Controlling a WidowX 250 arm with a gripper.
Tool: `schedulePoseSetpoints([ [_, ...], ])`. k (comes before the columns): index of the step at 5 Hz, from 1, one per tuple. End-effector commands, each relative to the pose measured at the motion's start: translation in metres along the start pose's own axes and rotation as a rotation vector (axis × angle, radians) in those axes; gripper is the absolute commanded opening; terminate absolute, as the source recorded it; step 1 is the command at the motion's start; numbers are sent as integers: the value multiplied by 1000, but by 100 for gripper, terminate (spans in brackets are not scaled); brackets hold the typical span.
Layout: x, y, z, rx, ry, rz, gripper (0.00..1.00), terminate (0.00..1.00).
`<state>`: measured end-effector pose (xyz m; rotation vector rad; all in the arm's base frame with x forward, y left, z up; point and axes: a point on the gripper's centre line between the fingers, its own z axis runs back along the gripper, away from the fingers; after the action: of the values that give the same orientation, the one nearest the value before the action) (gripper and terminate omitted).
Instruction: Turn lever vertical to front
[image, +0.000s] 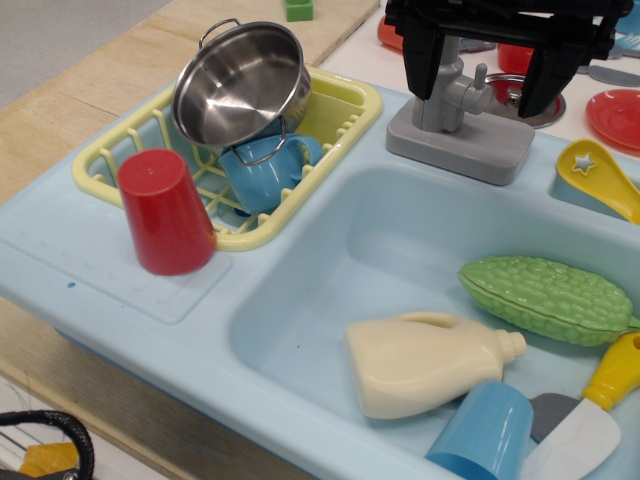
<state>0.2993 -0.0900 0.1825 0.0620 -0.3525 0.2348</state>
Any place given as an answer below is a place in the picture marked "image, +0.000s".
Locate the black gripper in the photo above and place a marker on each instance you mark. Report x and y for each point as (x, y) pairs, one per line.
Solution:
(553, 63)

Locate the grey toy faucet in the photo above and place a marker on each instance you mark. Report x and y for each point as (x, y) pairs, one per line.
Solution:
(452, 130)

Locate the red upright cup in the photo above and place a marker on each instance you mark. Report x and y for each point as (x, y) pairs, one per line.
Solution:
(514, 59)

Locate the grey purple toy utensil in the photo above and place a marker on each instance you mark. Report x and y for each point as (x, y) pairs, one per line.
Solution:
(468, 45)

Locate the steel pot lid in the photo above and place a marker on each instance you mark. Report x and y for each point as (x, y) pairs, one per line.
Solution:
(506, 96)

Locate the red cup lying down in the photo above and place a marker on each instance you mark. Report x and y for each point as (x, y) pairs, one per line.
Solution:
(388, 37)

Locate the grey toy knife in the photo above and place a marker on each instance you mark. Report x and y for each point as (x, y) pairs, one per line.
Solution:
(610, 76)

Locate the red plate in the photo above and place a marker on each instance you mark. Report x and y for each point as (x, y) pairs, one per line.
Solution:
(614, 116)

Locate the blue toy utensil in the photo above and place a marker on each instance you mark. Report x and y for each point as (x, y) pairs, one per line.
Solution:
(626, 46)

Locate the yellow star spoon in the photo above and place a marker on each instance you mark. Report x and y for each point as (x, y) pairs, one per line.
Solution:
(588, 166)

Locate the blue cup top right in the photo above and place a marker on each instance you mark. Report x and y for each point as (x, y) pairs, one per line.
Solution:
(629, 24)

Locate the yellow dish rack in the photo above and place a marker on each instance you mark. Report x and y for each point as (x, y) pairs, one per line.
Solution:
(340, 111)

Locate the green plastic block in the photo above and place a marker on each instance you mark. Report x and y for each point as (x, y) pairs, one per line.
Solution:
(299, 10)

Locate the stainless steel pot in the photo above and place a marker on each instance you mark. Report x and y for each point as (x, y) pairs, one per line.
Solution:
(246, 81)

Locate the green bitter gourd toy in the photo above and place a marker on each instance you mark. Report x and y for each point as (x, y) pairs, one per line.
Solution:
(550, 299)

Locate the blue plastic mug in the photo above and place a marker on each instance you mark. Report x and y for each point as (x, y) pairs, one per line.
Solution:
(259, 170)

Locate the cream detergent bottle toy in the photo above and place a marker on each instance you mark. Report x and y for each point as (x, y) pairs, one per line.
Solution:
(409, 364)

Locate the red plastic cup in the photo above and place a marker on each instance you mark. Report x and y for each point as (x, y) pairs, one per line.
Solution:
(171, 231)

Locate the light blue toy sink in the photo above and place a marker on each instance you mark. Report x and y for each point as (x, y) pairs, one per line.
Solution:
(238, 371)

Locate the blue plastic cup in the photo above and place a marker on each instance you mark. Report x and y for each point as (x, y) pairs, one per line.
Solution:
(487, 437)

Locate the yellow object bottom left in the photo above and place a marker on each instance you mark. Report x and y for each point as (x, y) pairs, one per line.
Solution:
(46, 459)

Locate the yellow handled toy knife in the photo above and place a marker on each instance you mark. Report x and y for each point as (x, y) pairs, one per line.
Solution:
(581, 435)

